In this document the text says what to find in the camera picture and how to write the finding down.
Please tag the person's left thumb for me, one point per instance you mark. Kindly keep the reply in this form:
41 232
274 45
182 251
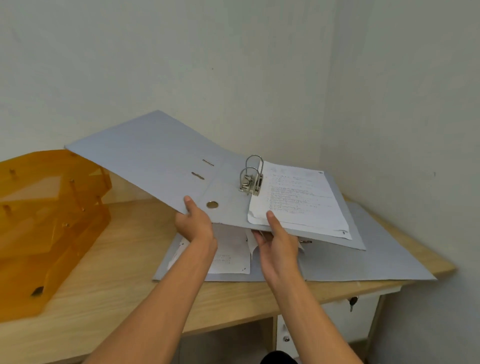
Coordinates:
190 205

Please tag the handwritten paper stack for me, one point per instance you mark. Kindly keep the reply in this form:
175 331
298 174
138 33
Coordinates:
300 195

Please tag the person's left forearm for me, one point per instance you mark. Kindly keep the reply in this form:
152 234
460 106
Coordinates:
161 307

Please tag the wooden desk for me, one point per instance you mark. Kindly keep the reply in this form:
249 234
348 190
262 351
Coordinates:
112 270

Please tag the person's right hand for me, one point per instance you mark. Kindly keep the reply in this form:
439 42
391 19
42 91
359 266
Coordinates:
279 251

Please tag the small metal key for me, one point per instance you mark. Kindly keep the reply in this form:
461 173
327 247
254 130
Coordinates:
352 302

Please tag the grey lever arch binder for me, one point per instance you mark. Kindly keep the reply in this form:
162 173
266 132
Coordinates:
150 150
375 255

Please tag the orange translucent document tray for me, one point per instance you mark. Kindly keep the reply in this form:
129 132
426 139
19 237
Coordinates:
41 225

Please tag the person's black clothing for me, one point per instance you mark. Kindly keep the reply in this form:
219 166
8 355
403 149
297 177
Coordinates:
279 358

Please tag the person's left hand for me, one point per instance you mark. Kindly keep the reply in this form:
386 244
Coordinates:
195 227

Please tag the printed paper sheets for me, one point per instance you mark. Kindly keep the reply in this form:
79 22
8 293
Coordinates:
230 253

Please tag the person's right forearm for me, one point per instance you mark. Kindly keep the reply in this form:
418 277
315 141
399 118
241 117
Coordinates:
307 318

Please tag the person's right thumb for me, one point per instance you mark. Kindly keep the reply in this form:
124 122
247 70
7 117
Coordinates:
275 223

